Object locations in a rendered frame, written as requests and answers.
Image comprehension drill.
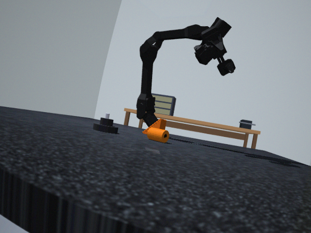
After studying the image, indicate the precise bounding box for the black round pedestal with silver shaft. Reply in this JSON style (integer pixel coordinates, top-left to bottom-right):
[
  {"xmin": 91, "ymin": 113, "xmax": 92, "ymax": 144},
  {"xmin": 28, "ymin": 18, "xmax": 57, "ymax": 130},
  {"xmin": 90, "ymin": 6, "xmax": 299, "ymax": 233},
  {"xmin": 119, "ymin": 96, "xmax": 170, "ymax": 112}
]
[{"xmin": 93, "ymin": 113, "xmax": 118, "ymax": 133}]

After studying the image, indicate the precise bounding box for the orange knob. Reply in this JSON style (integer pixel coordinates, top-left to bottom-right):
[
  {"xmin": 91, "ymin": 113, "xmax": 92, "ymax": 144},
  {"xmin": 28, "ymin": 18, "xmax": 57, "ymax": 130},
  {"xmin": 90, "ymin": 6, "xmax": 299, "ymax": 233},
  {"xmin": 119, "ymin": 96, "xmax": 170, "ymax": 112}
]
[{"xmin": 147, "ymin": 127, "xmax": 169, "ymax": 143}]

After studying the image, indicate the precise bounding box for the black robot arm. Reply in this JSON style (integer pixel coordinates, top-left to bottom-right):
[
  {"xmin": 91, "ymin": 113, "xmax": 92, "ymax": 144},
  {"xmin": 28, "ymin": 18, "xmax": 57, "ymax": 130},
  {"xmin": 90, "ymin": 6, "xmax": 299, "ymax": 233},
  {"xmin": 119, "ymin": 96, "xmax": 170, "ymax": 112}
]
[{"xmin": 136, "ymin": 17, "xmax": 232, "ymax": 127}]

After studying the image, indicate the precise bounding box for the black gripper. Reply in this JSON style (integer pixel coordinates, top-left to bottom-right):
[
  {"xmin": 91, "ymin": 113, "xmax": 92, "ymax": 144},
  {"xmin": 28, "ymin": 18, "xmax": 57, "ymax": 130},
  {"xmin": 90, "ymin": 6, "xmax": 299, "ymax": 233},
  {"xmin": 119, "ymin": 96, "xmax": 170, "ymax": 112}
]
[{"xmin": 201, "ymin": 26, "xmax": 236, "ymax": 76}]

